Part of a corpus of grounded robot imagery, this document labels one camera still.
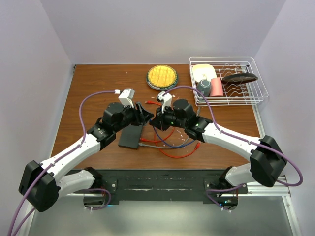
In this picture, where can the cream plate in rack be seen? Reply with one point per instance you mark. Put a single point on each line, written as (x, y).
(203, 71)

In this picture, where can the white wire dish rack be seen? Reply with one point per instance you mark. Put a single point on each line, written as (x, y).
(250, 92)

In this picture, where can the pink cup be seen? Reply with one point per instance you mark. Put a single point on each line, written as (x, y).
(216, 87)

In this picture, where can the aluminium frame rail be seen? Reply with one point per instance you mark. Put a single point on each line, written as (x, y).
(262, 211)

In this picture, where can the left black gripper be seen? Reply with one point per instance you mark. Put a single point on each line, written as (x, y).
(141, 117)

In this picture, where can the black network switch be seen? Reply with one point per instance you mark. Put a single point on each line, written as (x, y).
(130, 137)

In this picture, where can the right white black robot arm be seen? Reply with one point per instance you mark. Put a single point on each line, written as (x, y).
(264, 155)

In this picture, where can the grey mug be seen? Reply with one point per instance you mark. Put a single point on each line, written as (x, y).
(204, 87)

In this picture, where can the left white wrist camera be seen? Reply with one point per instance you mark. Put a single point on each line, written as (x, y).
(125, 96)

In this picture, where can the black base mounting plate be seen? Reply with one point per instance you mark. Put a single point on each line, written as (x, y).
(161, 185)

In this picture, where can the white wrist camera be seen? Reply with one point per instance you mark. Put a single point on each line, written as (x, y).
(165, 99)
(125, 96)

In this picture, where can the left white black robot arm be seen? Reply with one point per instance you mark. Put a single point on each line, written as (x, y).
(42, 184)

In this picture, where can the dark brown plate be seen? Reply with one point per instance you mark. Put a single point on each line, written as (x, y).
(241, 78)

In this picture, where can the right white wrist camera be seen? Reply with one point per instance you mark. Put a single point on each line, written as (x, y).
(165, 99)

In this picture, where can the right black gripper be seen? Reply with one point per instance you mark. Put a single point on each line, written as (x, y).
(159, 121)

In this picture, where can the yellow round plate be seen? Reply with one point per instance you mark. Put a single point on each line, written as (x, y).
(162, 77)

